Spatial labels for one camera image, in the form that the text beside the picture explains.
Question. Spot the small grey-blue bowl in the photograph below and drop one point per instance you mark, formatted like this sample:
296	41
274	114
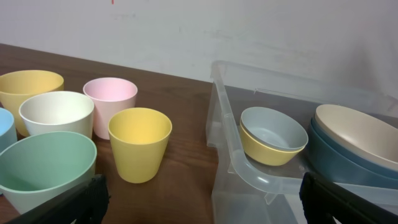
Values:
274	129

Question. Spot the yellow cup far left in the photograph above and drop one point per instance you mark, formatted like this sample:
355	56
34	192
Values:
16	87

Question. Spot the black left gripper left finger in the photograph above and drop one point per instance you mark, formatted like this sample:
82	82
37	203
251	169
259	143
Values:
85	203

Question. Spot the pink cup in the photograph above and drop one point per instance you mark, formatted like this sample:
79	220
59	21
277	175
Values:
110	96

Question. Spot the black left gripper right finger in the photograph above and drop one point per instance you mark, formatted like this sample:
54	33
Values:
328	203

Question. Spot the light blue cup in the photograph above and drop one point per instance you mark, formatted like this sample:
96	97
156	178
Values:
8	135

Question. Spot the green cup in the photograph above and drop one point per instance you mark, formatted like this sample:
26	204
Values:
38	168

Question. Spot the white cup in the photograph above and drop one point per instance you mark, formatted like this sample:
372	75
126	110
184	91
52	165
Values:
58	111

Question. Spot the large dark blue bowl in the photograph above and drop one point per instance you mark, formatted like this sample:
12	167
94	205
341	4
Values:
332	165

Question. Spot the large beige bowl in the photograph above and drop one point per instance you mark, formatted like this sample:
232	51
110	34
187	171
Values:
360	133

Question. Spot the clear plastic storage box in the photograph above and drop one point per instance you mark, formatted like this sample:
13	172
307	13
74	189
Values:
246	191

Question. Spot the small yellow bowl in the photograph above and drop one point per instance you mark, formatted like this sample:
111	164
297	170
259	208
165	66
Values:
264	154

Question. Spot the yellow cup near box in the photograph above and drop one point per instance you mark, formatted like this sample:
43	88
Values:
139	138

